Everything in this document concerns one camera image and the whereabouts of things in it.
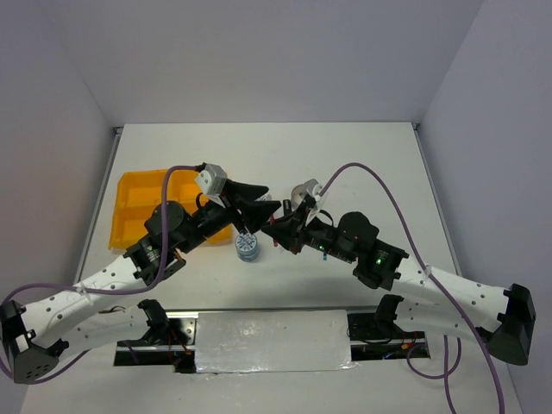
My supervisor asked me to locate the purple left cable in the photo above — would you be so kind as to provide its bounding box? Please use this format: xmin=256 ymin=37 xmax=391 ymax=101
xmin=0 ymin=162 xmax=207 ymax=385

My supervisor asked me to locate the blue putty jar near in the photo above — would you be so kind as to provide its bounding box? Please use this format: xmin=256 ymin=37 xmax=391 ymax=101
xmin=235 ymin=233 xmax=260 ymax=262

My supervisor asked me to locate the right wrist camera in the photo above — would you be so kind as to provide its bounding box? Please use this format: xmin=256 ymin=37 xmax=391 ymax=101
xmin=291 ymin=179 xmax=328 ymax=218

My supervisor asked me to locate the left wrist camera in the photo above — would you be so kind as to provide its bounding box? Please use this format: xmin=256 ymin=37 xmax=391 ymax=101
xmin=195 ymin=163 xmax=228 ymax=198

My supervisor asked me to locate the yellow compartment bin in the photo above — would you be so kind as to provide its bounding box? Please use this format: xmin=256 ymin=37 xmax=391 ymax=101
xmin=109 ymin=170 xmax=208 ymax=251

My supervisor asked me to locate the red gel pen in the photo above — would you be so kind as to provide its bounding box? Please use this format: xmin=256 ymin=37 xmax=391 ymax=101
xmin=222 ymin=193 xmax=251 ymax=234

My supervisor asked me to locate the purple cable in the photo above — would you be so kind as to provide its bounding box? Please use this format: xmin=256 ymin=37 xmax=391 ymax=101
xmin=0 ymin=162 xmax=207 ymax=385
xmin=317 ymin=161 xmax=506 ymax=414

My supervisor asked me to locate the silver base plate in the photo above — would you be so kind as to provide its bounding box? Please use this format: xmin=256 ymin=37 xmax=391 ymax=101
xmin=114 ymin=307 xmax=430 ymax=374

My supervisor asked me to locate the blue putty jar far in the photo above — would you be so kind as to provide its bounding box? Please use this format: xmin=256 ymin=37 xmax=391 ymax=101
xmin=254 ymin=192 xmax=273 ymax=204

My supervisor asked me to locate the blue putty jar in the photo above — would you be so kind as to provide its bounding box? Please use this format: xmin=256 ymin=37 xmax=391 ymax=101
xmin=254 ymin=192 xmax=273 ymax=204
xmin=235 ymin=233 xmax=260 ymax=262

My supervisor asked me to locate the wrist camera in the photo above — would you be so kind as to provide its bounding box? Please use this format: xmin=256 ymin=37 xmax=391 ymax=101
xmin=291 ymin=179 xmax=328 ymax=218
xmin=195 ymin=163 xmax=228 ymax=198

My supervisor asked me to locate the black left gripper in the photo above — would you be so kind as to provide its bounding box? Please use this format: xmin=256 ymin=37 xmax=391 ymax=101
xmin=178 ymin=178 xmax=281 ymax=254

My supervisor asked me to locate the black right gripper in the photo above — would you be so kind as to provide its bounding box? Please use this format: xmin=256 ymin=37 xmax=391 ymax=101
xmin=261 ymin=200 xmax=356 ymax=262

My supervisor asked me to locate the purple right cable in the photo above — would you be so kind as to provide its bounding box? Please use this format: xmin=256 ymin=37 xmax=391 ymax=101
xmin=317 ymin=161 xmax=506 ymax=414

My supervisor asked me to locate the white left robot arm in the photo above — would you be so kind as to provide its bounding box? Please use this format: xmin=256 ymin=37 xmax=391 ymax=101
xmin=1 ymin=180 xmax=281 ymax=385

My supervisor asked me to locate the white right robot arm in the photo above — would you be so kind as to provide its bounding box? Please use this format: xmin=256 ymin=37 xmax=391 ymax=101
xmin=262 ymin=203 xmax=536 ymax=366

